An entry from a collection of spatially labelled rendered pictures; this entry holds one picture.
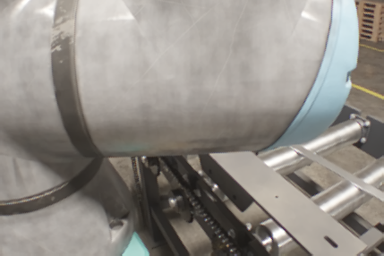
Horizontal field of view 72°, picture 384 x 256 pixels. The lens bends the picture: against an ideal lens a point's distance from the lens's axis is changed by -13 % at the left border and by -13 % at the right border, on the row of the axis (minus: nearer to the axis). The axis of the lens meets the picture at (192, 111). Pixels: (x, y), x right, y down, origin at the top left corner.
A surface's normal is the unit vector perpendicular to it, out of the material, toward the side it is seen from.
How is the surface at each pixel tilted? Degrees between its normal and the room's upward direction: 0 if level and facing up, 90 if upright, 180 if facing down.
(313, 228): 0
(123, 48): 71
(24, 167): 91
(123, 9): 51
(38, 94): 84
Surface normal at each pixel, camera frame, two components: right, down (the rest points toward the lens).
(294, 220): -0.04, -0.90
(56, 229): 0.51, 0.02
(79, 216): 0.74, -0.08
